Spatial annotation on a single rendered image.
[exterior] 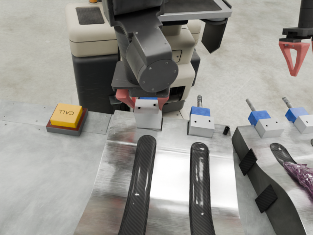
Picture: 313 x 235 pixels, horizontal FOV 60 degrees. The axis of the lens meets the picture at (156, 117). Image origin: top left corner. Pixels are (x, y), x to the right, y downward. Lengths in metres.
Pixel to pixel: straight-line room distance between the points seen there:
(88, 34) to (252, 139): 0.70
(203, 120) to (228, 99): 1.54
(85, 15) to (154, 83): 0.83
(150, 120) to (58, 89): 1.56
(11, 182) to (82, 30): 0.62
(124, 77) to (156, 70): 0.14
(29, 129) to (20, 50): 1.85
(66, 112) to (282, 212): 0.52
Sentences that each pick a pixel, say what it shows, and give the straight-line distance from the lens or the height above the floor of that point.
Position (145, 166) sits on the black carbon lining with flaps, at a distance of 0.53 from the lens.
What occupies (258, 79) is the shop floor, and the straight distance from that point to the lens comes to 2.43.
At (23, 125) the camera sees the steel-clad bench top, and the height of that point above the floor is 0.80.
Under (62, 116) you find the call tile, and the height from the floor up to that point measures 0.84.
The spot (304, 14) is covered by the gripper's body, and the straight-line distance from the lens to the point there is 0.66.
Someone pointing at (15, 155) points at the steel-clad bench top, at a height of 0.80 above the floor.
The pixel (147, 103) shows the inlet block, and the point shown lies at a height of 0.95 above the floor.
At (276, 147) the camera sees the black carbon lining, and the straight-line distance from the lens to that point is 0.69.
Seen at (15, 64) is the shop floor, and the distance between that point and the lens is 2.40.
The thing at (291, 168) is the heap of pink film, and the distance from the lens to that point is 0.63.
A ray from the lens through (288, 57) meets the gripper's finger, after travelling 0.67.
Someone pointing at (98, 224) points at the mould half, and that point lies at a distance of 0.45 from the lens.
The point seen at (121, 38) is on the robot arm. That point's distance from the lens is 0.41.
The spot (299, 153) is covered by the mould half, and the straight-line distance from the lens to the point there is 0.70.
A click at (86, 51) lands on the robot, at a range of 1.11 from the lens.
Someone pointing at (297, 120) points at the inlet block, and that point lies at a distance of 0.76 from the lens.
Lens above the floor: 1.33
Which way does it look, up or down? 46 degrees down
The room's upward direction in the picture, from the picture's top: 8 degrees clockwise
